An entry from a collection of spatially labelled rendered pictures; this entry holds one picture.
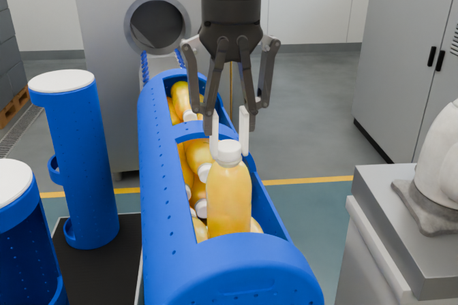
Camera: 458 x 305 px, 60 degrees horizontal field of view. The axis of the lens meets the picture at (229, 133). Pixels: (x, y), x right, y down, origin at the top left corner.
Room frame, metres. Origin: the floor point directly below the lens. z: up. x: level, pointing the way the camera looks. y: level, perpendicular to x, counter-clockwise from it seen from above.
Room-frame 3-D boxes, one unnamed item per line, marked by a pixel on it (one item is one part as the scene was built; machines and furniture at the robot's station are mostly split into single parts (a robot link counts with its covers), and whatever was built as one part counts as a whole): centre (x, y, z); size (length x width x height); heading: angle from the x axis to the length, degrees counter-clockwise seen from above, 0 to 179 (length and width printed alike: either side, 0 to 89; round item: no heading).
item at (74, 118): (1.69, 0.75, 0.59); 0.28 x 0.28 x 0.88
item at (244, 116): (0.52, -0.02, 1.38); 0.03 x 0.01 x 0.07; 12
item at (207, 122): (0.51, 0.04, 1.41); 0.03 x 0.01 x 0.05; 102
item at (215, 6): (0.52, 0.00, 1.54); 0.08 x 0.07 x 0.09; 102
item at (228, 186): (0.52, 0.00, 1.24); 0.07 x 0.07 x 0.19
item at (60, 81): (1.69, 0.75, 1.03); 0.28 x 0.28 x 0.01
